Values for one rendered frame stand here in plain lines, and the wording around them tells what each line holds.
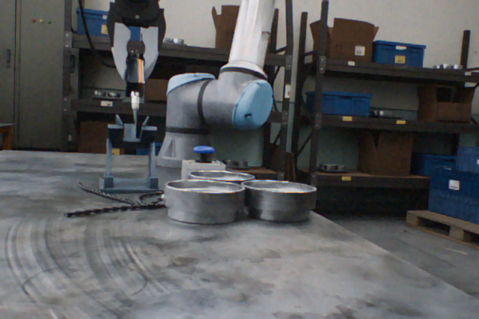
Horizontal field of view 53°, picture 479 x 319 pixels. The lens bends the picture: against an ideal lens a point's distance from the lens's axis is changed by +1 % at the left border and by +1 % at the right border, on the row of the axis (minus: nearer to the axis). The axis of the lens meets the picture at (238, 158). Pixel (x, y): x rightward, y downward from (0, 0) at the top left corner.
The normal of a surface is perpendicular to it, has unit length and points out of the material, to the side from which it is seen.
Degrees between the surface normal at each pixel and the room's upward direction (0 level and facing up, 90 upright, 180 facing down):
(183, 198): 90
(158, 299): 0
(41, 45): 90
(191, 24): 90
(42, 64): 90
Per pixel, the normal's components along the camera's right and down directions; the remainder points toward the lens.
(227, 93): -0.45, -0.23
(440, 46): 0.23, 0.10
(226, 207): 0.58, 0.11
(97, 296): 0.06, -0.99
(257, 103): 0.84, 0.22
